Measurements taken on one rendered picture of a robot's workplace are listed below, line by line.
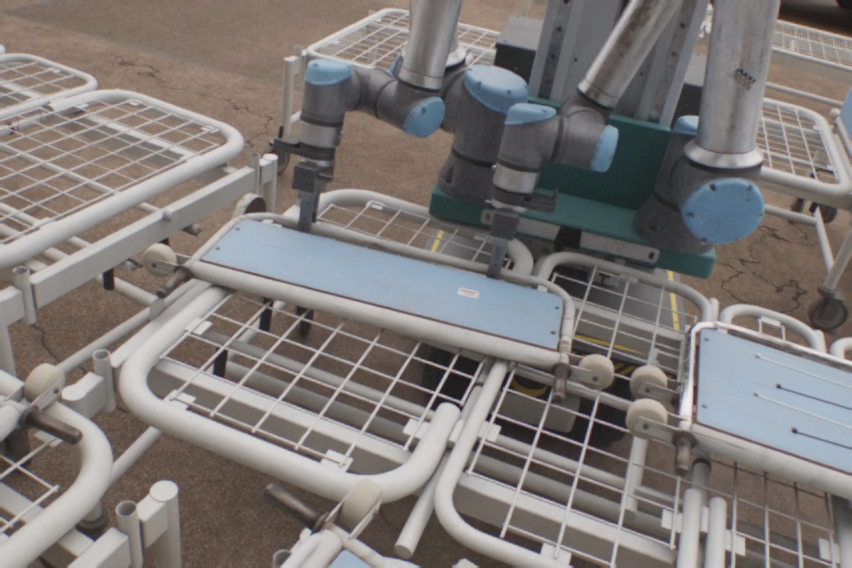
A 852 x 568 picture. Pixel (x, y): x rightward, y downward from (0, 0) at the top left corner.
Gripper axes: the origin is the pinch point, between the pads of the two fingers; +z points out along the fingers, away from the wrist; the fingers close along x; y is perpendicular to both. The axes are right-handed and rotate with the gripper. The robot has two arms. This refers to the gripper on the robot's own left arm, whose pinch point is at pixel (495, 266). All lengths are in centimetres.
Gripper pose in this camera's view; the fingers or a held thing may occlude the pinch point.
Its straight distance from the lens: 162.1
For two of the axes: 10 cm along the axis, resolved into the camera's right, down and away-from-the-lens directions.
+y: -9.6, -2.4, 1.2
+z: -1.8, 9.2, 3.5
